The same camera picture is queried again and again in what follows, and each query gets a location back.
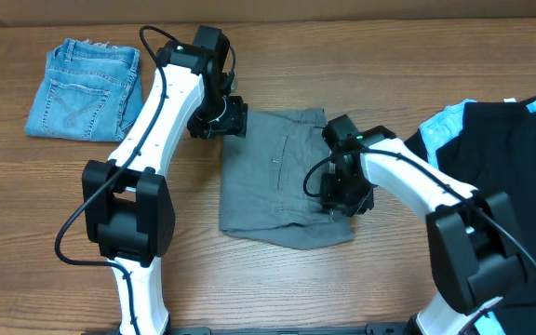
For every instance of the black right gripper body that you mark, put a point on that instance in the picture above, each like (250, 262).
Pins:
(347, 193)

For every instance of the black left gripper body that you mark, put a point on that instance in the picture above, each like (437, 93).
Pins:
(219, 114)

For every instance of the grey cotton shorts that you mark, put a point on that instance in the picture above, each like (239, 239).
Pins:
(261, 183)

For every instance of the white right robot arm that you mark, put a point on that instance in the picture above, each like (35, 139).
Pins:
(473, 239)

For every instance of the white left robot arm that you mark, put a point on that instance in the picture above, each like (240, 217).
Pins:
(128, 209)

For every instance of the folded blue denim shorts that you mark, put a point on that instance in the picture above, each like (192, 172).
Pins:
(90, 92)

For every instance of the black and blue shirt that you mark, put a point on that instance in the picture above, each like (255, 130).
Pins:
(491, 145)

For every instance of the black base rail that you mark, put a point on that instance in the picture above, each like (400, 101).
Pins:
(394, 328)

